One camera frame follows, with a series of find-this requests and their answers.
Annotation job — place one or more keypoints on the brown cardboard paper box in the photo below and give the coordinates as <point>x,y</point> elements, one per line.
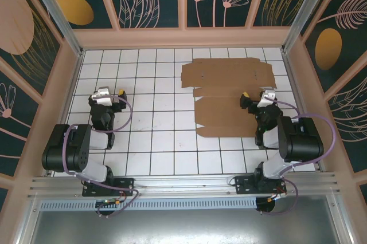
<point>223,75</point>

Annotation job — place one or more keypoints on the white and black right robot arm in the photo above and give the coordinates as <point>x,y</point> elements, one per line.
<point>304,146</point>

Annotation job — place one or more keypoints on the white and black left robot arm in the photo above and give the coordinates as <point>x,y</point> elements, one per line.
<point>94,141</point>

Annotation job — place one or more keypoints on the small green circuit board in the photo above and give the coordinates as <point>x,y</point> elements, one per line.
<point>110,201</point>

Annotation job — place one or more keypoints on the grey metal sheet panel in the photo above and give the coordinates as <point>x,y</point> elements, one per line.
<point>186,226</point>

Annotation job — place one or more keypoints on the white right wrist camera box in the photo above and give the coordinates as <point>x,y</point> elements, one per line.
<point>266,98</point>

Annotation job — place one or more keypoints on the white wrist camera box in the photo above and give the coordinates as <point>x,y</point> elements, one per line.
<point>266,98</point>
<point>101,96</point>

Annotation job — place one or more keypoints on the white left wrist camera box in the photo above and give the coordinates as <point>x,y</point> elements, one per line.
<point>101,96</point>

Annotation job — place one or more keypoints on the aluminium table side rail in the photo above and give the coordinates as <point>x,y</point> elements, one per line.
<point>71,92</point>
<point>296,92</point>

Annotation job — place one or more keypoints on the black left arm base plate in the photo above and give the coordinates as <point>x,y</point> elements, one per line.
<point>126,184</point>

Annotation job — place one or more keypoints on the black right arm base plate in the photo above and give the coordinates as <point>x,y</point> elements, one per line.
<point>243,186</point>

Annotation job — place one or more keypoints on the aluminium corner post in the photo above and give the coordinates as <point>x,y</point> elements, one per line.
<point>57,17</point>
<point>301,9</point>

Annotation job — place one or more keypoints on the aluminium mounting rail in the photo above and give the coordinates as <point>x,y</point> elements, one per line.
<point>186,184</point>

